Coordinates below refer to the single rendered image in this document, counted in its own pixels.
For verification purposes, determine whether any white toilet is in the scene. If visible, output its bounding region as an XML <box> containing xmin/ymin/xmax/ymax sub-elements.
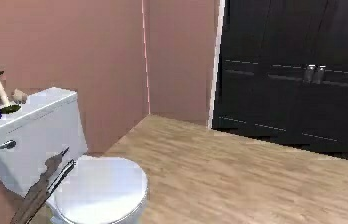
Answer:
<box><xmin>0</xmin><ymin>87</ymin><xmax>150</xmax><ymax>224</ymax></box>

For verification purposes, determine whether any brown long handled brush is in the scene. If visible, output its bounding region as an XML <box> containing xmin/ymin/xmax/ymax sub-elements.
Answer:
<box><xmin>9</xmin><ymin>146</ymin><xmax>77</xmax><ymax>224</ymax></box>

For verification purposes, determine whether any black room door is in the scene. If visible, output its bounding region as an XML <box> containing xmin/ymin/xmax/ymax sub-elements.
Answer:
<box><xmin>211</xmin><ymin>0</ymin><xmax>348</xmax><ymax>163</ymax></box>

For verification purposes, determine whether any small tan lump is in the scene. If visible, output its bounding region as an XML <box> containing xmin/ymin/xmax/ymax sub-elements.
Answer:
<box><xmin>11</xmin><ymin>88</ymin><xmax>29</xmax><ymax>105</ymax></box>

